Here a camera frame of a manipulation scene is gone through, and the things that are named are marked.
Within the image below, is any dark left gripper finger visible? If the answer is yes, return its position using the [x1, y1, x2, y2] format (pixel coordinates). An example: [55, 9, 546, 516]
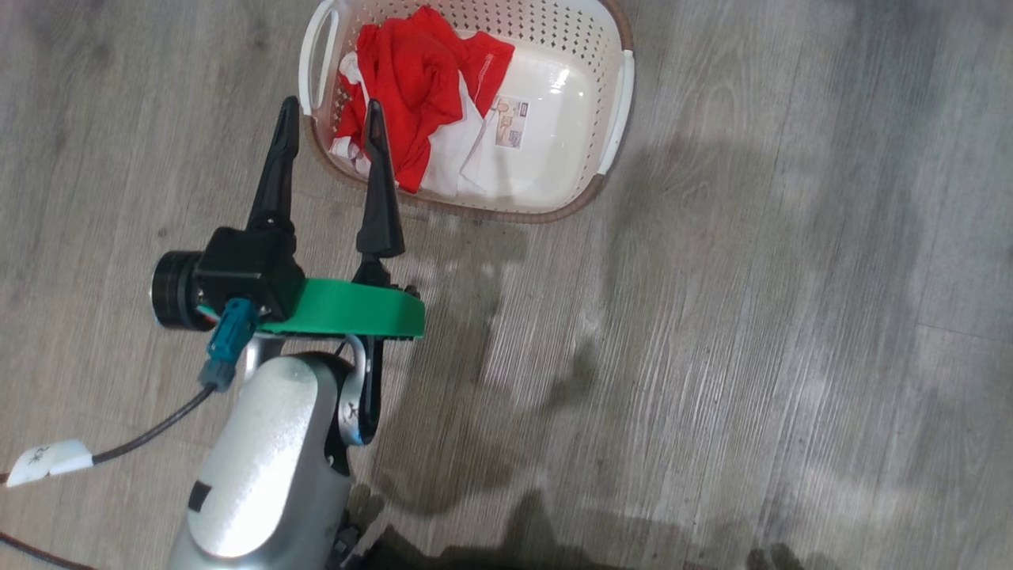
[247, 97, 302, 235]
[355, 99, 407, 260]

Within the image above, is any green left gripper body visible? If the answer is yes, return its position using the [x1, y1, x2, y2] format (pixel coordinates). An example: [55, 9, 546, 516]
[257, 277, 427, 341]

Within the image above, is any white garment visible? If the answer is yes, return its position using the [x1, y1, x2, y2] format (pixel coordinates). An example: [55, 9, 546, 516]
[328, 51, 509, 200]

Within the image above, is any red garment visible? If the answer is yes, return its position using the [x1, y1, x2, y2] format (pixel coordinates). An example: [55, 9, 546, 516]
[332, 6, 516, 194]

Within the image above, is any printed basket label sticker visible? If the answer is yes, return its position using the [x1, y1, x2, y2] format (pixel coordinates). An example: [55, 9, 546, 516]
[494, 95, 528, 150]

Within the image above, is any cream perforated laundry basket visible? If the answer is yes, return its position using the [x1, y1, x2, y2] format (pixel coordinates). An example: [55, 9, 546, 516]
[298, 0, 636, 225]

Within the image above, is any left cable with blue connector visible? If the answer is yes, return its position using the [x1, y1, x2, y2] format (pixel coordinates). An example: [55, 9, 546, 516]
[0, 298, 259, 485]

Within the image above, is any white cable tag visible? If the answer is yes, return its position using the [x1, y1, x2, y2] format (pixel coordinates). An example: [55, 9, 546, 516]
[6, 439, 95, 488]

